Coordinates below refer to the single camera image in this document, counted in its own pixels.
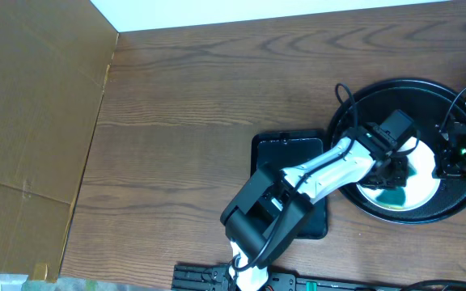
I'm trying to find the green yellow sponge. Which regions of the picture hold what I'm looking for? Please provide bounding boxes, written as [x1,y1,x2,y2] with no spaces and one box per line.
[375,163,417,211]

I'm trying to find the white plate green stain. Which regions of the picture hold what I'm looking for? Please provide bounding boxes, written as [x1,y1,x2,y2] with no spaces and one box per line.
[357,137,441,212]

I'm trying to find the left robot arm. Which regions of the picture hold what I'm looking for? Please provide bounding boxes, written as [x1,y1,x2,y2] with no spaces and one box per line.
[220,124,418,290]

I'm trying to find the round black tray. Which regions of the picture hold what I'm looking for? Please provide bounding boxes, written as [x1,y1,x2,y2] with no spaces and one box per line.
[340,78,466,224]

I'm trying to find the black rectangular tray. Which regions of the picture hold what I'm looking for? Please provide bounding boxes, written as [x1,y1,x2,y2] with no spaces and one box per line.
[250,129,328,240]

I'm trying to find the cardboard panel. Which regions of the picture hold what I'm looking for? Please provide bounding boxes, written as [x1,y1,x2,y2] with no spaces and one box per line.
[0,0,118,281]

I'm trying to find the black camera cable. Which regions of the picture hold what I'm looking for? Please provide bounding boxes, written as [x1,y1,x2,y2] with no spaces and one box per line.
[232,82,420,272]

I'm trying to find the black cable bottom right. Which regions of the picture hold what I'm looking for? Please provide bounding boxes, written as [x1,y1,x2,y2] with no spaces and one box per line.
[398,279,466,291]

